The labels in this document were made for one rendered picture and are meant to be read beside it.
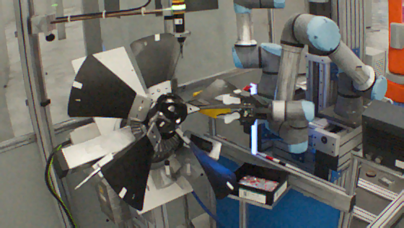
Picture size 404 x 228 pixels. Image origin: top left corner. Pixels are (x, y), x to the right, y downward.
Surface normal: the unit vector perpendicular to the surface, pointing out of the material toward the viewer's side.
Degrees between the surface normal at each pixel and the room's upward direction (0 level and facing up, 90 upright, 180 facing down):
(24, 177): 90
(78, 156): 50
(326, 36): 85
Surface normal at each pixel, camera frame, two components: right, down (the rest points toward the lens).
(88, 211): 0.63, 0.25
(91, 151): 0.44, -0.40
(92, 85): 0.29, 0.15
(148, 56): -0.25, -0.36
